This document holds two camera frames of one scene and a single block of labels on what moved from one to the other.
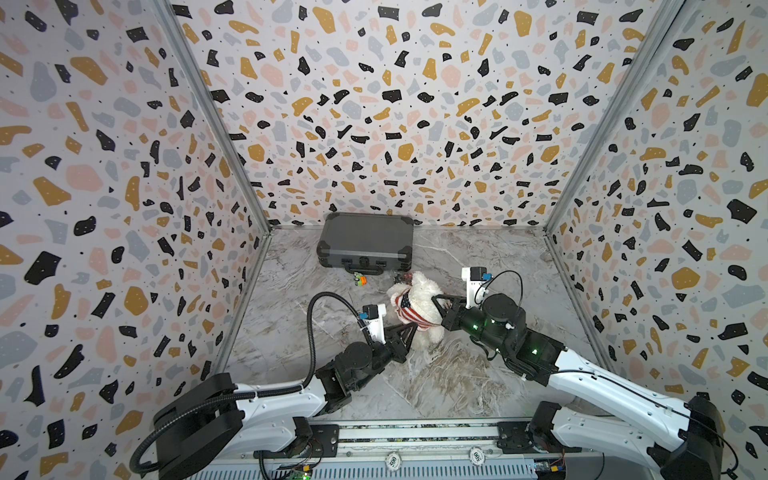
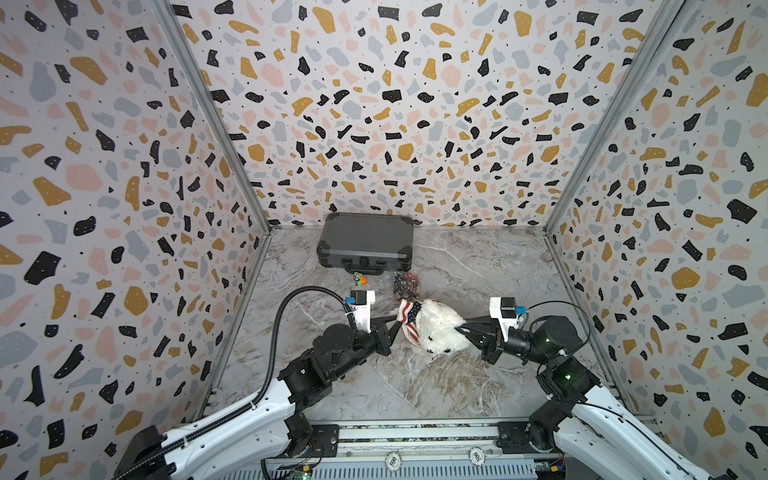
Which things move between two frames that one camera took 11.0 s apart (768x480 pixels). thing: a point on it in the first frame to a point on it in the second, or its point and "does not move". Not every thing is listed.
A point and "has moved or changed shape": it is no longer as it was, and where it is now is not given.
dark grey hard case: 366,243 does not move
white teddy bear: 413,303 has moved or changed shape
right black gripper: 453,312 to 488,339
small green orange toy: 359,279 does not move
